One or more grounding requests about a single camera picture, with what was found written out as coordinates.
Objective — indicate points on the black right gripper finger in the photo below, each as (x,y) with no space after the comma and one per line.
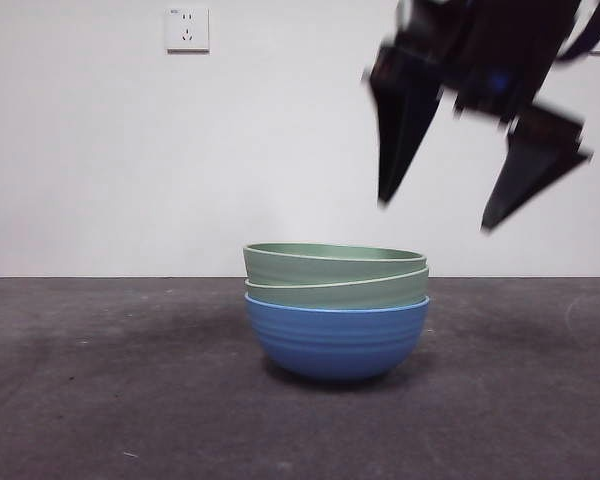
(530,170)
(402,130)

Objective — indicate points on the green ribbed bowl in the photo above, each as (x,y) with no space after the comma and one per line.
(360,295)
(330,262)

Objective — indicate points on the blue ribbed bowl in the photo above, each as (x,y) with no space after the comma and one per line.
(337,345)

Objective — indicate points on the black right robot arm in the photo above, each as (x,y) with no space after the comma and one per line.
(495,50)

